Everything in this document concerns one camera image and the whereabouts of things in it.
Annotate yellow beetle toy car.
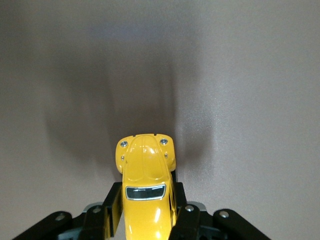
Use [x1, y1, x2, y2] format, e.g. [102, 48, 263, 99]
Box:
[114, 133, 178, 240]

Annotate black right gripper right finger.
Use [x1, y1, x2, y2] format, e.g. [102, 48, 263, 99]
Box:
[169, 181, 273, 240]

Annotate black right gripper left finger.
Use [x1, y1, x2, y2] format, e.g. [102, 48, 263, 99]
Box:
[14, 181, 125, 240]

